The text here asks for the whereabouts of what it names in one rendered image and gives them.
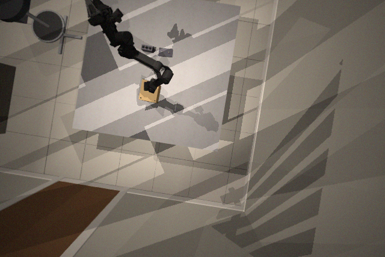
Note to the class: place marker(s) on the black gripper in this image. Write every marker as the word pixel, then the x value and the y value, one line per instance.
pixel 97 11

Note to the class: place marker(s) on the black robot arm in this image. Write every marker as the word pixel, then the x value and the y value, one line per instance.
pixel 127 50

